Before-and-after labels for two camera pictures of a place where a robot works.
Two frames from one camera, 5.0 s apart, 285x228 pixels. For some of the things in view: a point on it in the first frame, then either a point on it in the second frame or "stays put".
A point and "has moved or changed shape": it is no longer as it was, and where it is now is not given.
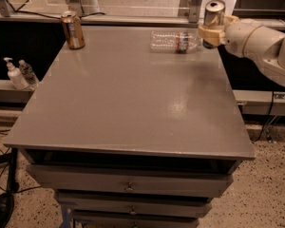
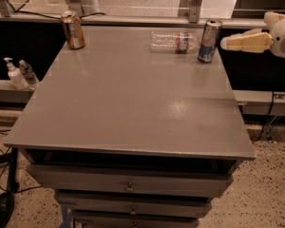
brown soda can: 73,28 stays put
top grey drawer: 127,180 stays put
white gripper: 241,36 → 283,38
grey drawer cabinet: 129,138 stays put
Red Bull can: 215,16 has moved or changed shape
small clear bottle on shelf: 28,73 stays put
